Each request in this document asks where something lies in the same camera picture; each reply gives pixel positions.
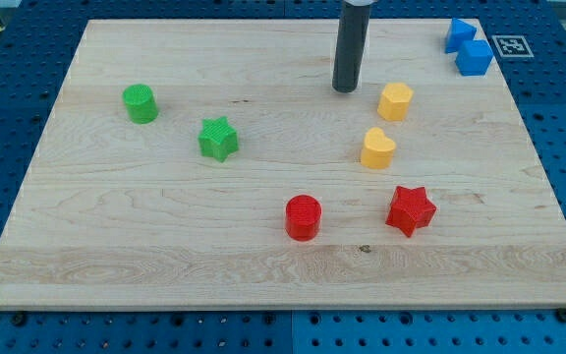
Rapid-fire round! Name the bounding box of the green cylinder block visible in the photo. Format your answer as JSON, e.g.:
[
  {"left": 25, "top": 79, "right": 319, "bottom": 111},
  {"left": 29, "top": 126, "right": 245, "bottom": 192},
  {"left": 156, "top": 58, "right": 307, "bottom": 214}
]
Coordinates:
[{"left": 122, "top": 84, "right": 158, "bottom": 124}]

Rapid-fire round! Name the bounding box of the green star block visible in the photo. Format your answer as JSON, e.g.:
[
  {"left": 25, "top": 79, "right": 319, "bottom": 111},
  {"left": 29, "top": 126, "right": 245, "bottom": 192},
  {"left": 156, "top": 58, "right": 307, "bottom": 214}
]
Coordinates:
[{"left": 198, "top": 116, "right": 239, "bottom": 162}]

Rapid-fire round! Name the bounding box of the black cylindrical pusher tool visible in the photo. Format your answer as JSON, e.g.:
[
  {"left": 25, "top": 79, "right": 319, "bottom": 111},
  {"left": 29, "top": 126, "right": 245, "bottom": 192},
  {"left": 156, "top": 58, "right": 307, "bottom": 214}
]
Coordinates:
[{"left": 332, "top": 0, "right": 374, "bottom": 93}]

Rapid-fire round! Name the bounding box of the red cylinder block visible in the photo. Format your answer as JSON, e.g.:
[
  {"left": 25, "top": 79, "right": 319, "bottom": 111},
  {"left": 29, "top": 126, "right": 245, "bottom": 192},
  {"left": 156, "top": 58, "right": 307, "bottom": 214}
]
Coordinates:
[{"left": 285, "top": 195, "right": 322, "bottom": 242}]

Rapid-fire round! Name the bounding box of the red star block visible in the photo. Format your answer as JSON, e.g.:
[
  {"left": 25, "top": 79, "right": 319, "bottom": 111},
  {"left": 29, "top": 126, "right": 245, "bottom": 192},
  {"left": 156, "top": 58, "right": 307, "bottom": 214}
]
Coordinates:
[{"left": 385, "top": 186, "right": 436, "bottom": 237}]

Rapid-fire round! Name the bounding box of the yellow hexagon block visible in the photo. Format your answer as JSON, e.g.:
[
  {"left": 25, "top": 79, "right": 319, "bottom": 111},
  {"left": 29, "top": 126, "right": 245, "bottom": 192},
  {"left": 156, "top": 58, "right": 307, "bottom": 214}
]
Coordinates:
[{"left": 377, "top": 83, "right": 414, "bottom": 121}]

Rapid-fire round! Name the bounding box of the yellow heart block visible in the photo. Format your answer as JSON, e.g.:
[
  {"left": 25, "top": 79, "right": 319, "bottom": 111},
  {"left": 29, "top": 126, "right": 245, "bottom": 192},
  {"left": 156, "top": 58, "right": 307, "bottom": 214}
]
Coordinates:
[{"left": 360, "top": 127, "right": 397, "bottom": 169}]

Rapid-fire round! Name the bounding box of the white fiducial marker tag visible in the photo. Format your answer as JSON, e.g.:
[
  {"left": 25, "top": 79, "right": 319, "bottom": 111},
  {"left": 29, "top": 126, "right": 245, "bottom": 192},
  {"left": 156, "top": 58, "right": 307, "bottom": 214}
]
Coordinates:
[{"left": 492, "top": 34, "right": 534, "bottom": 58}]

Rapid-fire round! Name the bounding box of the blue triangle block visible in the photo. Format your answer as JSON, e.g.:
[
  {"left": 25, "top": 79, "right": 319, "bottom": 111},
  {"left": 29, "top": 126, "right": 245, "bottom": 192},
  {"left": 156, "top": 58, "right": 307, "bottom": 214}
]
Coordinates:
[{"left": 445, "top": 18, "right": 477, "bottom": 53}]

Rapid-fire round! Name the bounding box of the blue cube block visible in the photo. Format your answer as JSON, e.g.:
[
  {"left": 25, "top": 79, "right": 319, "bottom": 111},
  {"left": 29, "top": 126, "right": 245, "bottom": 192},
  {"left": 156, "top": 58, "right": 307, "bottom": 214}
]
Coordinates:
[{"left": 455, "top": 39, "right": 493, "bottom": 76}]

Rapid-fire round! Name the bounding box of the wooden board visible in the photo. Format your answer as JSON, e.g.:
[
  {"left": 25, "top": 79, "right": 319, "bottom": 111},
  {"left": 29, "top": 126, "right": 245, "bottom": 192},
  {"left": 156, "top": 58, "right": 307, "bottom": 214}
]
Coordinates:
[{"left": 0, "top": 19, "right": 566, "bottom": 312}]

